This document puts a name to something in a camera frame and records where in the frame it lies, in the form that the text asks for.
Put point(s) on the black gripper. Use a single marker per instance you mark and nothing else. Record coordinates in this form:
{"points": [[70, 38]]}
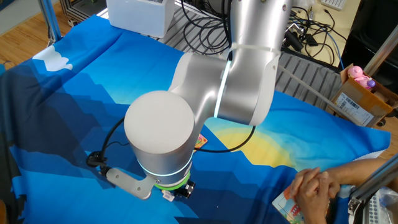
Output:
{"points": [[183, 186]]}

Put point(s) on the silver camera mount bracket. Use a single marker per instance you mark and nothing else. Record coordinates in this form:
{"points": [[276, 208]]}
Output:
{"points": [[130, 185]]}

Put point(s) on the aluminium frame post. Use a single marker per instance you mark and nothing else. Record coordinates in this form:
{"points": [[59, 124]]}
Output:
{"points": [[382, 49], [49, 18]]}

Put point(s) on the cardboard box with barcode label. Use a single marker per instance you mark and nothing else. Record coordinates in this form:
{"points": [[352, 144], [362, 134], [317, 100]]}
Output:
{"points": [[363, 99]]}

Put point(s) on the butterfly girl puzzle board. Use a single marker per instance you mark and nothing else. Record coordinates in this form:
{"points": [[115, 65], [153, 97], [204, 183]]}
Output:
{"points": [[201, 141]]}

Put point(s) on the black cabinet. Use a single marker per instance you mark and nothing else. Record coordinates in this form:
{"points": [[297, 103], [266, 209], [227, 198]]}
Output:
{"points": [[373, 25]]}

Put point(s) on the blue landscape print tablecloth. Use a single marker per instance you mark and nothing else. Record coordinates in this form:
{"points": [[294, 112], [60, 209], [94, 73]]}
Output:
{"points": [[77, 93]]}

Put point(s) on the person's right hand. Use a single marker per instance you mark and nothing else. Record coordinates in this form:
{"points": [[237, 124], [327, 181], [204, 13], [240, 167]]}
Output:
{"points": [[329, 180]]}

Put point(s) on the clear plastic bag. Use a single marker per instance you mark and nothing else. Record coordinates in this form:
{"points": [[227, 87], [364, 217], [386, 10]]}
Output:
{"points": [[388, 202]]}

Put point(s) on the bus picture puzzle board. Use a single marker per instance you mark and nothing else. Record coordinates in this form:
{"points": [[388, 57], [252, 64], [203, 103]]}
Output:
{"points": [[286, 205]]}

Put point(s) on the white keyboard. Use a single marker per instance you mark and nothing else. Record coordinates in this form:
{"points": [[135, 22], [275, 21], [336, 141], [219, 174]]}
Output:
{"points": [[334, 3]]}

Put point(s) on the person's left hand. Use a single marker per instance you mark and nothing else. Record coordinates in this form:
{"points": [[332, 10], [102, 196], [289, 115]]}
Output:
{"points": [[312, 205]]}

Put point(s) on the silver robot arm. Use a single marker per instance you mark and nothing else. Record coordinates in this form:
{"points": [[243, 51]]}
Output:
{"points": [[158, 124]]}

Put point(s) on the person's right forearm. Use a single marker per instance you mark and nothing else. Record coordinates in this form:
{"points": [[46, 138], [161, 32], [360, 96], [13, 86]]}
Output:
{"points": [[357, 171]]}

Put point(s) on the butterfly label puzzle piece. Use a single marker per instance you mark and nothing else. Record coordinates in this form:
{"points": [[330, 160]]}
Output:
{"points": [[168, 196]]}

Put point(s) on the pink pig toy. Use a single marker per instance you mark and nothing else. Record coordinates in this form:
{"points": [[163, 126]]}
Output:
{"points": [[357, 74]]}

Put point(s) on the beige desk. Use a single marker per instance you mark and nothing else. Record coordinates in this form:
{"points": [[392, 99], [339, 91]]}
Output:
{"points": [[348, 18]]}

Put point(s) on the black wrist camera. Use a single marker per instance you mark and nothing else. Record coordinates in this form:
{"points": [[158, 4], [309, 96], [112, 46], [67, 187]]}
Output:
{"points": [[96, 159]]}

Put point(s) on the black striped metal frame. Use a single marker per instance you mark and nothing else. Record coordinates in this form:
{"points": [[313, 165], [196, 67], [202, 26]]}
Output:
{"points": [[77, 12]]}

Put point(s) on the aluminium frame beam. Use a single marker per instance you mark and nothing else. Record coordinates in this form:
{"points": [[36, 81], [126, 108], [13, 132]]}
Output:
{"points": [[373, 182]]}

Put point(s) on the white plastic box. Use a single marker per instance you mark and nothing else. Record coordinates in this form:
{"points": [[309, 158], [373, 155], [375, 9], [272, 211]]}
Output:
{"points": [[136, 18]]}

